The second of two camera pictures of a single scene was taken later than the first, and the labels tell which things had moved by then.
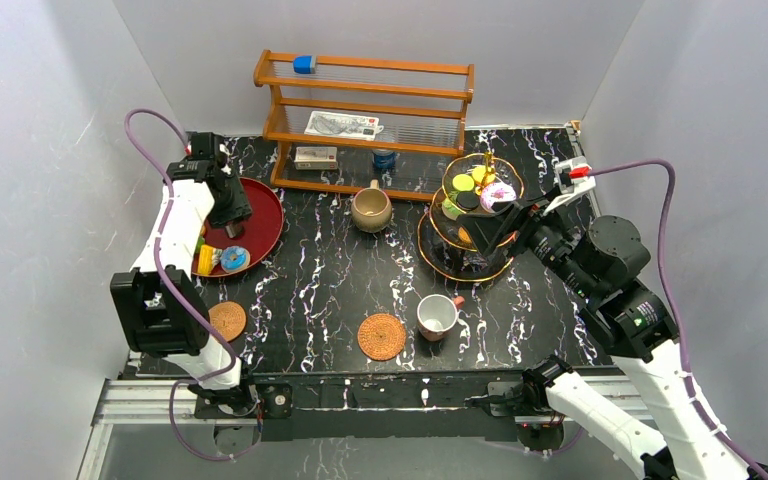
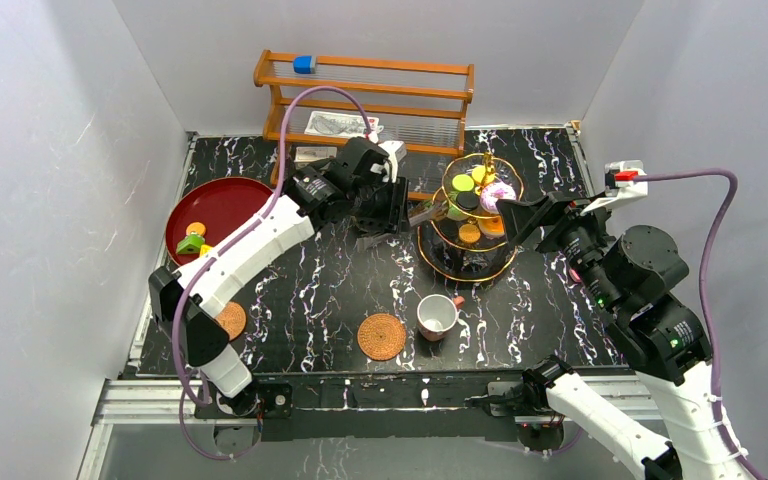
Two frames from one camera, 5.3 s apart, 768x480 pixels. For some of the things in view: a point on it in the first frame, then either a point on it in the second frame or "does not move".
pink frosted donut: (496, 192) does not move
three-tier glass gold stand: (470, 183) does not move
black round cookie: (467, 201) does not move
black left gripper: (230, 207) -> (393, 206)
